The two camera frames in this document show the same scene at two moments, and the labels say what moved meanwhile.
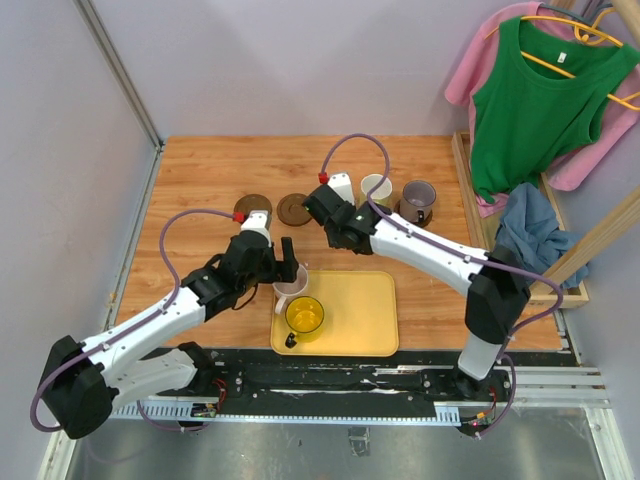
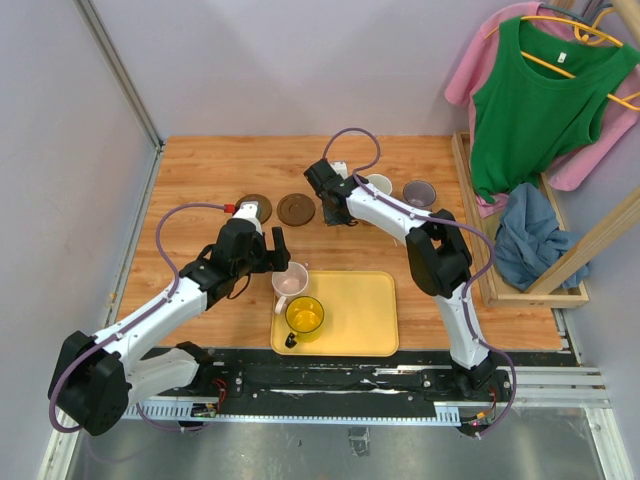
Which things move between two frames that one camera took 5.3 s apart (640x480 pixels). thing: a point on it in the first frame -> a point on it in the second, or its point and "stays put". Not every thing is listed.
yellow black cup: x=303 y=316 stays put
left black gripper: x=281 y=270 -> x=271 y=260
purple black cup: x=416 y=203 stays put
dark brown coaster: x=291 y=210 stays put
